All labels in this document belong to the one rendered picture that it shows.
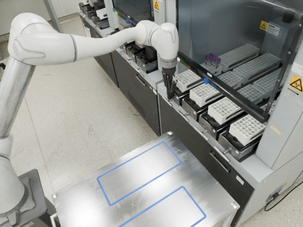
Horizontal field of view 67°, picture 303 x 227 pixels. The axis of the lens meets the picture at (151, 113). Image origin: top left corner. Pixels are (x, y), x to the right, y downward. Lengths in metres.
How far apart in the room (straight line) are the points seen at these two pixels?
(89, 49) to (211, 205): 0.74
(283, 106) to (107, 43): 0.70
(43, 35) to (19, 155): 1.75
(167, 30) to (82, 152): 1.47
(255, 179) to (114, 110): 1.69
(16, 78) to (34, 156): 1.42
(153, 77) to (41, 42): 0.91
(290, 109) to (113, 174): 0.73
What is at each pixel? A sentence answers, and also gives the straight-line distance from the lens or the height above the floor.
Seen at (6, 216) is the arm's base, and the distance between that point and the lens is 1.26.
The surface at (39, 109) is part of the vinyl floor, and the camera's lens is 2.84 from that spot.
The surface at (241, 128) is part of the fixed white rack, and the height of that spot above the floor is 0.87.
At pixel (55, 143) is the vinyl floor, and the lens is 2.39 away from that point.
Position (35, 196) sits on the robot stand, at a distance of 1.27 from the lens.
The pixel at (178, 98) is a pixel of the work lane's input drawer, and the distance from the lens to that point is 1.33.
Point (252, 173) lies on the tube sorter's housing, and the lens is 1.15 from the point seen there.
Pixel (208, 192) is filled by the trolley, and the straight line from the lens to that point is 0.97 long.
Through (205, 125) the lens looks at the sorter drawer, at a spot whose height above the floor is 0.78.
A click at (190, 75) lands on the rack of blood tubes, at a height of 0.86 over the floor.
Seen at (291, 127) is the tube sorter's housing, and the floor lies 1.02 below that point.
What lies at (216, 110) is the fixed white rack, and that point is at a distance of 1.19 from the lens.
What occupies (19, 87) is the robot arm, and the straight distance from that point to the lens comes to 1.08.
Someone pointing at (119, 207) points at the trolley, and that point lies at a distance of 0.96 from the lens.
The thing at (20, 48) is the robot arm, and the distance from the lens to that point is 0.86.
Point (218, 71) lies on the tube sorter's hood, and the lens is 1.09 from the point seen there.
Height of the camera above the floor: 1.69
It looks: 46 degrees down
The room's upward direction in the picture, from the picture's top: 7 degrees counter-clockwise
